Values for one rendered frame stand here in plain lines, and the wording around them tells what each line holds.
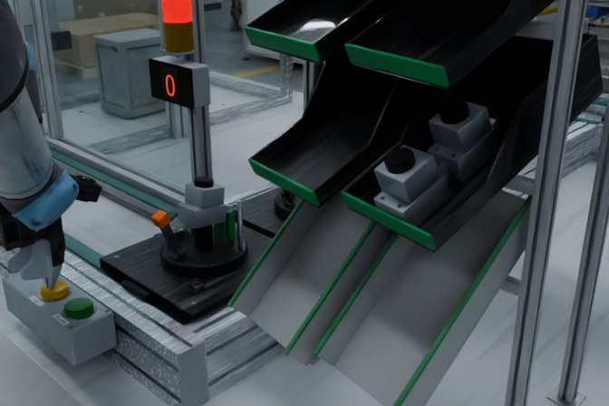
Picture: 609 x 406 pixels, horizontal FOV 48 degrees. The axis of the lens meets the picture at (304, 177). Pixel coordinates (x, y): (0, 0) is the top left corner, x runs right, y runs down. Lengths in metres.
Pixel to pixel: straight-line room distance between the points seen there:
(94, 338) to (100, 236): 0.36
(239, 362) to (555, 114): 0.56
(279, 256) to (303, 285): 0.05
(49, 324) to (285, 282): 0.35
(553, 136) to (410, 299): 0.25
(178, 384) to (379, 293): 0.30
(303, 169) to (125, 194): 0.70
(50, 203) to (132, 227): 0.57
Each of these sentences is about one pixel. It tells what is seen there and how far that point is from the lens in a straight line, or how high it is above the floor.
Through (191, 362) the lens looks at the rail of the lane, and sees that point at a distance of 0.94.
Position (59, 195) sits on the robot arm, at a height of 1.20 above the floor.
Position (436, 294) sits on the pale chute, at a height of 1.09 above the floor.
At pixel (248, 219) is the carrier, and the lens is 1.24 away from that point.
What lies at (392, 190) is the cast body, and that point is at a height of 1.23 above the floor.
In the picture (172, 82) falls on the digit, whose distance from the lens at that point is 1.23.
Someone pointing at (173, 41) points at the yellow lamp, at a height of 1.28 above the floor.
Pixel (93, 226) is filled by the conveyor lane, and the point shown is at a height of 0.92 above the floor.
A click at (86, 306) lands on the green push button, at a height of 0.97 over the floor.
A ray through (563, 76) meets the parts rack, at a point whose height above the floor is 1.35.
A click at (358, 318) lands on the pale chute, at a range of 0.83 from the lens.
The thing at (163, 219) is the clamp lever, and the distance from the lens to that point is 1.03.
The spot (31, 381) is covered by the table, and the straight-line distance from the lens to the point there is 1.10.
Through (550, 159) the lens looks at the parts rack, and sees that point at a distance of 0.72.
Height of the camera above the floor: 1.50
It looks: 22 degrees down
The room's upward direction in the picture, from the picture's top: straight up
